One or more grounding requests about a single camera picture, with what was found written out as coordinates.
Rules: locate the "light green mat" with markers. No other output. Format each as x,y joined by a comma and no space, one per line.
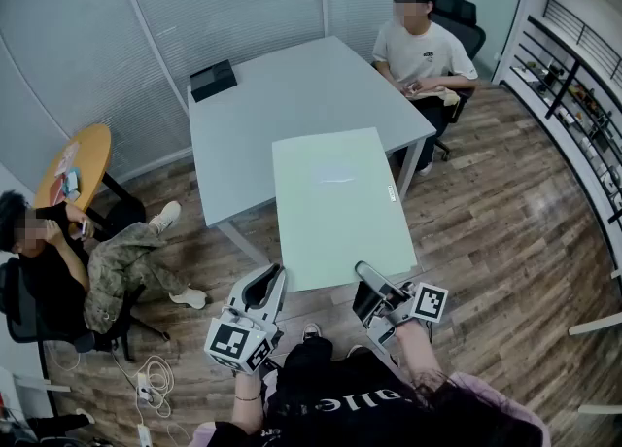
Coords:
335,221

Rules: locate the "pink white booklet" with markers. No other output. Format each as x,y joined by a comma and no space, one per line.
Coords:
67,158

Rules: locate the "black office chair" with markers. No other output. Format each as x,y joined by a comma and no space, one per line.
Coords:
459,12
24,319

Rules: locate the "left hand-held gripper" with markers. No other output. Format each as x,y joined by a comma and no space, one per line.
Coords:
235,343

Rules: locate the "person's black trousers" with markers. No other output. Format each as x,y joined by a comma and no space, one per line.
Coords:
308,355

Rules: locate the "person's black shirt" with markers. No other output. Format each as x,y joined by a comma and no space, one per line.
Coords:
350,411

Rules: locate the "round orange side table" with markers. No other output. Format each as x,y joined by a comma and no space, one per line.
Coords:
90,153

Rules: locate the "black metal railing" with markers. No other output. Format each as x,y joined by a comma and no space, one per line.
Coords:
576,66

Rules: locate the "person's shoe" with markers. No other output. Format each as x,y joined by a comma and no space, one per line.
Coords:
312,332
358,352

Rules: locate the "grey table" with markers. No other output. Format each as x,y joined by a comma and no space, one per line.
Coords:
291,110

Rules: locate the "person's right forearm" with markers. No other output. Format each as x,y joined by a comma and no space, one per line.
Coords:
418,353

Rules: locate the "person's left forearm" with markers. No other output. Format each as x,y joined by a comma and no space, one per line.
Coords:
249,411

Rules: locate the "beige cloth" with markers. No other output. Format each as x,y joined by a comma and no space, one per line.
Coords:
444,96

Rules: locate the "person's right shoe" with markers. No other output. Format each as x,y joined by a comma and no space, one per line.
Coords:
358,352

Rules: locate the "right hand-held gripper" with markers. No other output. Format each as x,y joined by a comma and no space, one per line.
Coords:
430,301

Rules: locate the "black box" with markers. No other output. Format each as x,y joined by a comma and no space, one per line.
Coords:
213,79

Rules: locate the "person's left shoe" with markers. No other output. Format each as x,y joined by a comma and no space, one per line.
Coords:
312,332

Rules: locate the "red card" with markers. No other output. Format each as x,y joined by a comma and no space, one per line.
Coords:
57,191

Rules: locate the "teal tissue box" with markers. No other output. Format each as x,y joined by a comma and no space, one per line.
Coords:
73,179

